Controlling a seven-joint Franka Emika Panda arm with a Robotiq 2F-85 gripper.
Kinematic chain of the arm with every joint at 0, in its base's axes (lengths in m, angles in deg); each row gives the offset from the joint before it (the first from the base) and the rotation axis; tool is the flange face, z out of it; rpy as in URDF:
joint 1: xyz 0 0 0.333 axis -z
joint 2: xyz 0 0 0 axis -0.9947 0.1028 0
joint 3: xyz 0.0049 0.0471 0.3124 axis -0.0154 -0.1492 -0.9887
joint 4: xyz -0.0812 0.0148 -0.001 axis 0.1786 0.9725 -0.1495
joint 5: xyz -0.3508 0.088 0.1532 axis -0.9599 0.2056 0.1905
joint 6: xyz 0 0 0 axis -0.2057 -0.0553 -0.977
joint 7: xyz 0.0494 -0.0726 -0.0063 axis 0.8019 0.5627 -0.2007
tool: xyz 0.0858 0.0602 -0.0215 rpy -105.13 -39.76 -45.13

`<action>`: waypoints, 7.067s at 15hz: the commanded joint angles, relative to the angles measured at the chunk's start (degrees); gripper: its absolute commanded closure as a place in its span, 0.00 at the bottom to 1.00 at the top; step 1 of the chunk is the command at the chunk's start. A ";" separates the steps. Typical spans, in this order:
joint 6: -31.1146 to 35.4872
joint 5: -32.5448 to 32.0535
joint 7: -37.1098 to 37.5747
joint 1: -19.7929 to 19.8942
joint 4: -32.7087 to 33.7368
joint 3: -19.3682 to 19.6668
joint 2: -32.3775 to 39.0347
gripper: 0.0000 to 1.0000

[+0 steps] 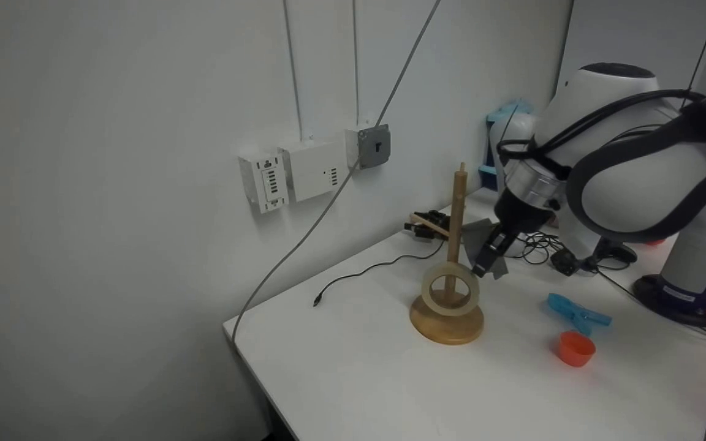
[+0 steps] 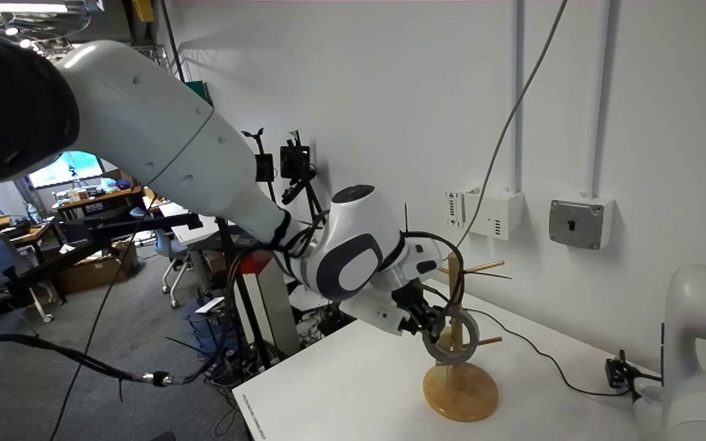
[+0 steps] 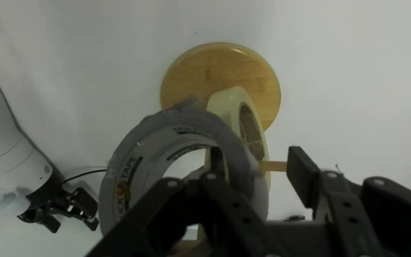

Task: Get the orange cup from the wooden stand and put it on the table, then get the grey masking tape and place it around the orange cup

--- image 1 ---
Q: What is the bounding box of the grey hanging cable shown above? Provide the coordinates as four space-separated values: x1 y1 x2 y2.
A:
228 0 445 345

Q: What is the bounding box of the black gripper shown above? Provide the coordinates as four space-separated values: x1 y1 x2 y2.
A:
470 192 549 279

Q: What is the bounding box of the beige masking tape roll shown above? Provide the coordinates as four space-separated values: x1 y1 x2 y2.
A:
420 259 484 318

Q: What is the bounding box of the light blue bin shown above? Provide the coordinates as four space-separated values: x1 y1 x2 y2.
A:
484 99 535 133

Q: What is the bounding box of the thin black cable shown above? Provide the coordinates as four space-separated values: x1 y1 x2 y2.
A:
311 248 447 310

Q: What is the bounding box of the grey wall socket box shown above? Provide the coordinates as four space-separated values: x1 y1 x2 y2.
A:
357 121 393 171

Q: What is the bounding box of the white wall conduit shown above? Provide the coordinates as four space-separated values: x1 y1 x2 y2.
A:
352 0 363 133
281 0 306 146

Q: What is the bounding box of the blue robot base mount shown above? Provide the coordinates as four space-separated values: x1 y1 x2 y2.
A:
630 270 706 331

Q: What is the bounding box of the blue plastic clamp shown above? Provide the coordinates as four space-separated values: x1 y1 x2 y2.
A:
545 291 615 338

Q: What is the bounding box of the wooden mug stand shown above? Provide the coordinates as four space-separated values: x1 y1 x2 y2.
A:
409 160 485 349

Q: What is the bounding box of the tangled black cable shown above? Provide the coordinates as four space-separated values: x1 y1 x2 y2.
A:
520 230 573 268

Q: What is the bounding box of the large white wall box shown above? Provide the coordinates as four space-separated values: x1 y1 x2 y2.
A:
277 138 348 206

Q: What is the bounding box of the white labelled wall box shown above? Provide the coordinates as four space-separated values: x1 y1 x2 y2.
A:
238 148 292 217

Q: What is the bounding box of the black device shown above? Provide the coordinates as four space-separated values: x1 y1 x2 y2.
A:
549 236 640 278

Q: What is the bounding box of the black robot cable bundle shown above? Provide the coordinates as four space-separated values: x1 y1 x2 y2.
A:
495 76 706 245

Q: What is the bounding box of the black connector block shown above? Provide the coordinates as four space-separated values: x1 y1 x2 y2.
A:
402 209 455 242

